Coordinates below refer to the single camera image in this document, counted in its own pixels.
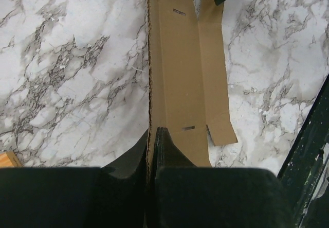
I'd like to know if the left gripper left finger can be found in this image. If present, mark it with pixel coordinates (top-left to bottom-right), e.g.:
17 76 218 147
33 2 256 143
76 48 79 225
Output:
1 135 147 227

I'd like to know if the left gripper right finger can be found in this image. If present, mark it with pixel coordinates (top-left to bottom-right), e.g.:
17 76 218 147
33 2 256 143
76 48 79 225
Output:
150 127 294 227

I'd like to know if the brown cardboard box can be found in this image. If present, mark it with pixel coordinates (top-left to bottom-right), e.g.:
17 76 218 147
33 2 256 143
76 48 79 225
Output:
145 0 239 168

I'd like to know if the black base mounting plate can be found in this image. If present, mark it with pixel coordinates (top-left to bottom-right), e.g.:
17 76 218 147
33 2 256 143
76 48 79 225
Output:
278 79 328 227

